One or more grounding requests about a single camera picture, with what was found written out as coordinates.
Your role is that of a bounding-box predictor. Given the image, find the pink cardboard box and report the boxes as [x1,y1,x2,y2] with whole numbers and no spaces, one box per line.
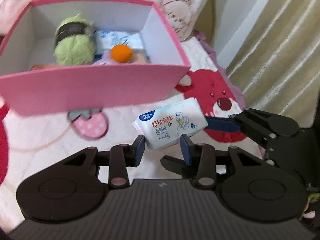
[1,0,190,116]

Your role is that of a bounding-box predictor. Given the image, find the blue white tissue pack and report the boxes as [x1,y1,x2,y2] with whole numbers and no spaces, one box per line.
[94,30,145,55]

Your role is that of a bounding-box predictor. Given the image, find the pink red bear blanket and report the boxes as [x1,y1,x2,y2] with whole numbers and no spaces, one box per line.
[0,29,317,233]

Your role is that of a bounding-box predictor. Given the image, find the white wet wipes pack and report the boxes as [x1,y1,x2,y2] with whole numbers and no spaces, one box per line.
[132,98,208,150]

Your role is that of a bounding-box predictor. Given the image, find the orange white plastic case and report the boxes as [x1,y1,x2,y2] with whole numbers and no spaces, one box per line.
[30,64,59,70]

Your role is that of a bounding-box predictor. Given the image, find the green yarn ball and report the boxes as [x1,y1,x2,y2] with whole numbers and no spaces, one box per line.
[53,14,96,66]

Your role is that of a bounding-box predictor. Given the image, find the purple plush toy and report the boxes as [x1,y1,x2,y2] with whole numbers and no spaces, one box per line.
[92,50,118,66]

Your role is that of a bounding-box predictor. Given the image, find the orange pompom ball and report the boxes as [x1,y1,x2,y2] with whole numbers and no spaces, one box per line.
[110,44,133,63]

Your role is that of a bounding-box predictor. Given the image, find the beige striped curtain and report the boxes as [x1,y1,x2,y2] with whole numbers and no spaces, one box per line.
[227,0,319,127]

